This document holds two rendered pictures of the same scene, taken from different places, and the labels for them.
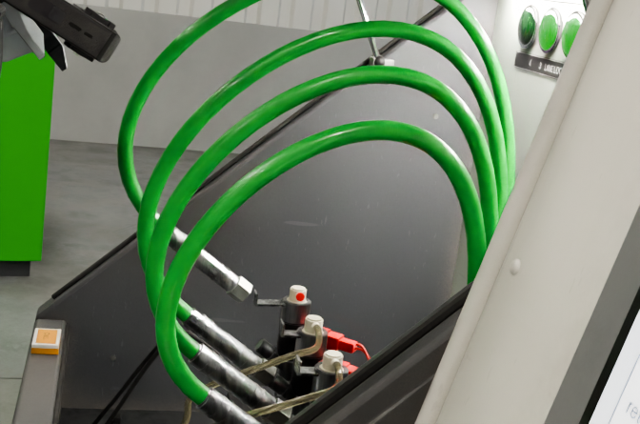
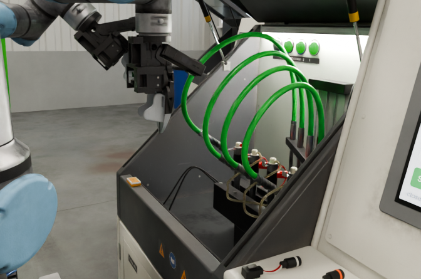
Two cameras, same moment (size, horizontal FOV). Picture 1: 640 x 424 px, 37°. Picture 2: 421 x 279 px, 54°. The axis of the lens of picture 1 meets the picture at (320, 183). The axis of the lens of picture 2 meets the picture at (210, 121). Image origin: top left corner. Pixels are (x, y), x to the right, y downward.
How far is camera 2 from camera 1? 0.44 m
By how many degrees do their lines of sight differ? 16
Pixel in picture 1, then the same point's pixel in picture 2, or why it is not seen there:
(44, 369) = (141, 190)
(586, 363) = (406, 135)
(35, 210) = not seen: hidden behind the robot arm
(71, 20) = (193, 63)
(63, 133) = not seen: outside the picture
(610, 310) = (410, 120)
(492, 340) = (361, 137)
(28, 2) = (180, 59)
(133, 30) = (20, 60)
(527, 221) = (363, 103)
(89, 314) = (138, 170)
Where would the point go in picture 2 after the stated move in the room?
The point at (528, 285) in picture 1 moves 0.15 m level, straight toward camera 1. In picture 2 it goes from (371, 120) to (411, 140)
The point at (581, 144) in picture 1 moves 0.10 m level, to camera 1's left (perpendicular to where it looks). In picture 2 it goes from (379, 80) to (334, 81)
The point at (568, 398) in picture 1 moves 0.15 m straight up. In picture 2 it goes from (402, 144) to (413, 60)
